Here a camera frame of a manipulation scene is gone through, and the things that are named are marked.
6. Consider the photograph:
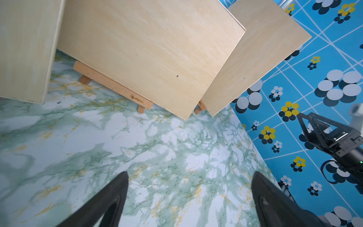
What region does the wooden easel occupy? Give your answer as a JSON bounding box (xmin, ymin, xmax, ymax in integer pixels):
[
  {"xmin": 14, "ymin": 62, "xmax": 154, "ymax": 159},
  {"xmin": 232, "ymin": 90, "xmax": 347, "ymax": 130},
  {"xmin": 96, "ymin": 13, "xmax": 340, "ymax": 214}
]
[
  {"xmin": 73, "ymin": 61, "xmax": 154, "ymax": 114},
  {"xmin": 194, "ymin": 100, "xmax": 207, "ymax": 114}
]

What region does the plywood board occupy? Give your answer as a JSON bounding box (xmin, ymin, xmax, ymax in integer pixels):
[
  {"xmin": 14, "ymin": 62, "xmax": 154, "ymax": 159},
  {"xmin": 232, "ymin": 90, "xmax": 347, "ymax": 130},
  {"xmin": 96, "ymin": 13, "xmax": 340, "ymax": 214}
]
[
  {"xmin": 201, "ymin": 1, "xmax": 311, "ymax": 116},
  {"xmin": 1, "ymin": 1, "xmax": 66, "ymax": 104},
  {"xmin": 57, "ymin": 1, "xmax": 245, "ymax": 120}
]

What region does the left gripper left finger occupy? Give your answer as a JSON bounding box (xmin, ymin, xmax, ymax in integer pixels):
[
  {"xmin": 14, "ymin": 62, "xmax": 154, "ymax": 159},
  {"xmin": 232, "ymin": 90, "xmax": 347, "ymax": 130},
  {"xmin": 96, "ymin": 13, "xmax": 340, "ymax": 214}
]
[{"xmin": 58, "ymin": 171, "xmax": 129, "ymax": 227}]

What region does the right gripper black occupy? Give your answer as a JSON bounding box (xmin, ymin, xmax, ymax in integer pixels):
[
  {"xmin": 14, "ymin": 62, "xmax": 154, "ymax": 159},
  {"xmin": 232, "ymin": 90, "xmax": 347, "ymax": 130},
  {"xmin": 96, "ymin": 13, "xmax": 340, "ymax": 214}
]
[{"xmin": 297, "ymin": 113, "xmax": 363, "ymax": 176}]

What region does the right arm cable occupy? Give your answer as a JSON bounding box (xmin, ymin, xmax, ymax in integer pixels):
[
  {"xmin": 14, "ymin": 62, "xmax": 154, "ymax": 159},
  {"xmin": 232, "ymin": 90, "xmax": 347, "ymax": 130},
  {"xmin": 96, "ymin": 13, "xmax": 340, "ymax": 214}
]
[{"xmin": 320, "ymin": 159, "xmax": 363, "ymax": 195}]

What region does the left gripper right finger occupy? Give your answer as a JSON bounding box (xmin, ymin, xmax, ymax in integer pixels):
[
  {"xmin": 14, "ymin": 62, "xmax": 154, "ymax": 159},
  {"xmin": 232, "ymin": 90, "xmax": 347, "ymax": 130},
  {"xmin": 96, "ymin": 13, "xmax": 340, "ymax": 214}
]
[{"xmin": 251, "ymin": 171, "xmax": 323, "ymax": 227}]

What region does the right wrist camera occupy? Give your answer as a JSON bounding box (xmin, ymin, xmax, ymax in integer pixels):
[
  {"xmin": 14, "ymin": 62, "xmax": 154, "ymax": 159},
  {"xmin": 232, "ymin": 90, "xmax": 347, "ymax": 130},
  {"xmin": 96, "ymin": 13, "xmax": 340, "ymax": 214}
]
[{"xmin": 348, "ymin": 103, "xmax": 363, "ymax": 134}]

